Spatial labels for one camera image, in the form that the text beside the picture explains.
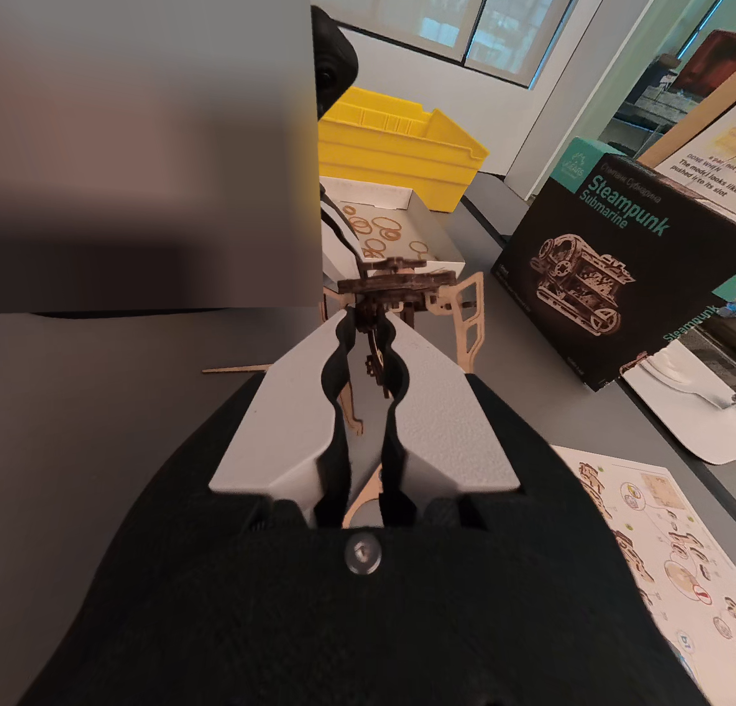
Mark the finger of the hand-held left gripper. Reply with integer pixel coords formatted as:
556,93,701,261
320,182,370,285

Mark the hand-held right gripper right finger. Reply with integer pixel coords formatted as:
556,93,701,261
374,314,521,526

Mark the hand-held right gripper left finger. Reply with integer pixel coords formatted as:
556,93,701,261
208,308,357,527

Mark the wooden model assembly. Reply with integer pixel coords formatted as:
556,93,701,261
319,256,486,437

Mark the black model kit box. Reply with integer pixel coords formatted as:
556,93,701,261
491,137,736,393

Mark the yellow plastic bin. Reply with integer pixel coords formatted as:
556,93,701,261
318,87,491,213

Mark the wooden part sheet with holes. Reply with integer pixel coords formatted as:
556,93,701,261
344,465,384,529

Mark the window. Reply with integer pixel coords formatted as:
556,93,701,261
309,0,588,90

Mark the printed assembly instruction sheet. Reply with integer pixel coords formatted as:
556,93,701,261
551,444,736,706

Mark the glass partition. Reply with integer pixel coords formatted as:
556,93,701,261
609,0,736,86

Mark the wooden instruction board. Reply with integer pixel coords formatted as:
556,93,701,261
637,88,736,219

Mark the red-brown box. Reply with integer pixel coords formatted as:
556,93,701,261
672,30,736,108

